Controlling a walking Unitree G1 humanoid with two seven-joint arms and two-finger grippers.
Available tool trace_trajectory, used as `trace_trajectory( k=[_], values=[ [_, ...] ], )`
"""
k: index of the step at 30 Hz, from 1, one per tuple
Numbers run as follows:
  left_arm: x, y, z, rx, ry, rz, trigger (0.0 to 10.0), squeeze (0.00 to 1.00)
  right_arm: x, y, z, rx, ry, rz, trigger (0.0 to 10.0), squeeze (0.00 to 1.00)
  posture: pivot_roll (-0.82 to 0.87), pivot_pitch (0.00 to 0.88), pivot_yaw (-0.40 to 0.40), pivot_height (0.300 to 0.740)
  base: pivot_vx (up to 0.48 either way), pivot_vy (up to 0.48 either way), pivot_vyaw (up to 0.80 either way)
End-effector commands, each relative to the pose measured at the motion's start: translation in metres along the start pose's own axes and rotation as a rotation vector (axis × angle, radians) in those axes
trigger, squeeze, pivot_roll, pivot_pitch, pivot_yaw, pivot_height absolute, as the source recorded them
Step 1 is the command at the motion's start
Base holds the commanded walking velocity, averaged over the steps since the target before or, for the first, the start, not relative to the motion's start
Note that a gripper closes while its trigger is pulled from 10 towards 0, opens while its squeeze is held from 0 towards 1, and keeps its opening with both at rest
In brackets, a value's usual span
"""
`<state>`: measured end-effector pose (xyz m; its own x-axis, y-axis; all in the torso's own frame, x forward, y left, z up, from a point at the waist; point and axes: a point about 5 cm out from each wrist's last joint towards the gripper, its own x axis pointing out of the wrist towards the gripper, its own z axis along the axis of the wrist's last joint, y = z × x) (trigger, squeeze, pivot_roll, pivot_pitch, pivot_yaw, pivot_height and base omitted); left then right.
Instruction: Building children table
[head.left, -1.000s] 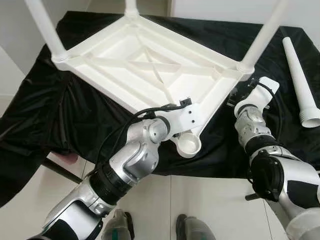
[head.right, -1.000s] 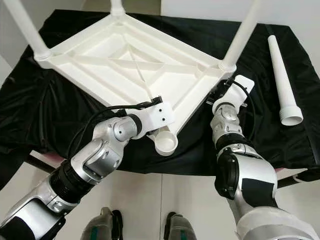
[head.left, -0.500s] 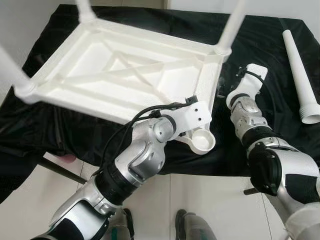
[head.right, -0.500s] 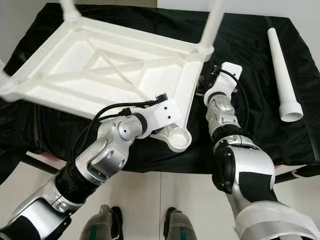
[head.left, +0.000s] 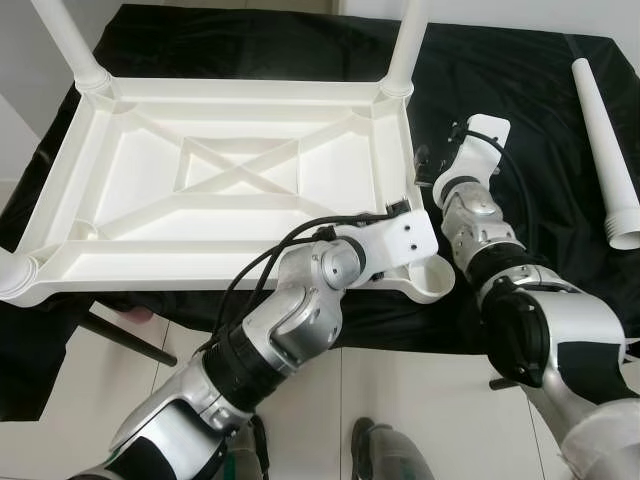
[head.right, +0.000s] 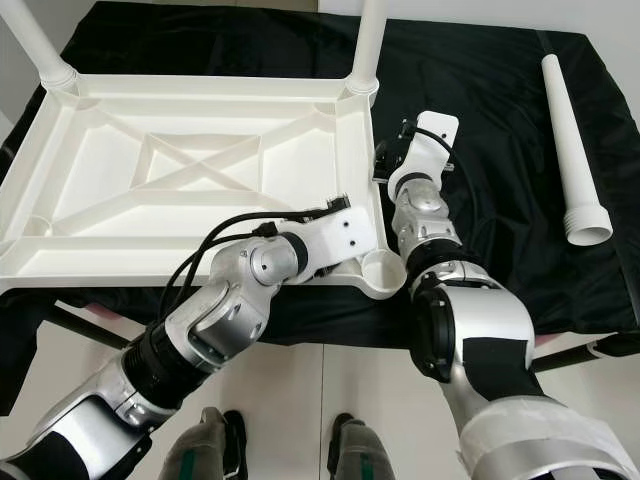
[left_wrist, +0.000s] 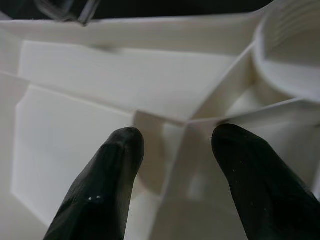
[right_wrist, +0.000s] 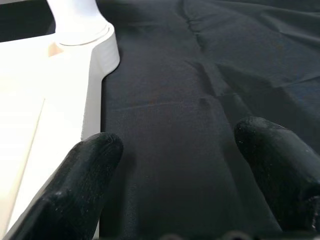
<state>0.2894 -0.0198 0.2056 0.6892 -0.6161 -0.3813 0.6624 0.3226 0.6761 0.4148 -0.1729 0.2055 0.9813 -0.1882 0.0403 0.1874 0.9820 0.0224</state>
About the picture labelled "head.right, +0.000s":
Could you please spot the robot right leg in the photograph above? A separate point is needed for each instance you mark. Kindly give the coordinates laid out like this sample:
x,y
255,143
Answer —
x,y
360,450

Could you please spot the black table cloth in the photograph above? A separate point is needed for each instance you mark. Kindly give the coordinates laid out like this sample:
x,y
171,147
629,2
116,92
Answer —
x,y
490,100

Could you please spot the white plastic table leg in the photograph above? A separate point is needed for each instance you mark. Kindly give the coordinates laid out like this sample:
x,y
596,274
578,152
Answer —
x,y
40,40
575,150
368,45

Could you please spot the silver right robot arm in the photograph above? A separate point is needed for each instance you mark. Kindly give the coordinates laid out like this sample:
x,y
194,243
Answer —
x,y
490,340

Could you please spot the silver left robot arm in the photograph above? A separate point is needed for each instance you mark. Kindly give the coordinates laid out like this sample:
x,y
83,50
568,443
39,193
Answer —
x,y
220,320

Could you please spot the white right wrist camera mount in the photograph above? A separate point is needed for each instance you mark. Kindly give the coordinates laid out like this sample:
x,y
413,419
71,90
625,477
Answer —
x,y
430,140

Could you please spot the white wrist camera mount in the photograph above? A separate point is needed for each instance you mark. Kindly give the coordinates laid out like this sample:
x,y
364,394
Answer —
x,y
335,240
430,140

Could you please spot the white plastic table top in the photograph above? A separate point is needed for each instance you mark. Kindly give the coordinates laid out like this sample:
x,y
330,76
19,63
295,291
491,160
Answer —
x,y
120,245

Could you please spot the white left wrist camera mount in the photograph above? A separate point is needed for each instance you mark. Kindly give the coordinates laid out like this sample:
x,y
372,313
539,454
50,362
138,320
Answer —
x,y
335,240

